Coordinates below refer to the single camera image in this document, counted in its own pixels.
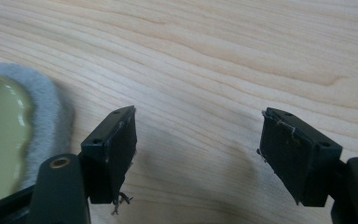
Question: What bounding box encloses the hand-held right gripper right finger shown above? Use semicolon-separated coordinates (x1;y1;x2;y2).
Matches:
256;106;344;208

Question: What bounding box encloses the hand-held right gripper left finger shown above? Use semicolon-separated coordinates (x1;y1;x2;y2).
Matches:
79;105;138;217

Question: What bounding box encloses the grey felt mat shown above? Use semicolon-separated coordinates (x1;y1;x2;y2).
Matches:
0;63;73;191

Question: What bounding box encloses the pale green ceramic plate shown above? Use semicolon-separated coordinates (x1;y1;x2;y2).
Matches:
0;72;34;208

